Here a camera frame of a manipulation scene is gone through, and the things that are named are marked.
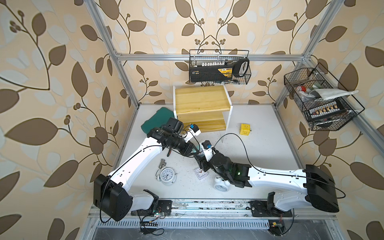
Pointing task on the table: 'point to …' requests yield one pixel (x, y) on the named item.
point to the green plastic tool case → (160, 117)
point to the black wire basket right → (300, 83)
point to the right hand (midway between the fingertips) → (199, 151)
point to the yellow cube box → (245, 129)
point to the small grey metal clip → (162, 163)
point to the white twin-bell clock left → (166, 175)
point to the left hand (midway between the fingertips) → (196, 150)
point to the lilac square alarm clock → (200, 173)
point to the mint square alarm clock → (194, 150)
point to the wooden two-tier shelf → (208, 105)
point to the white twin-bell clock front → (221, 185)
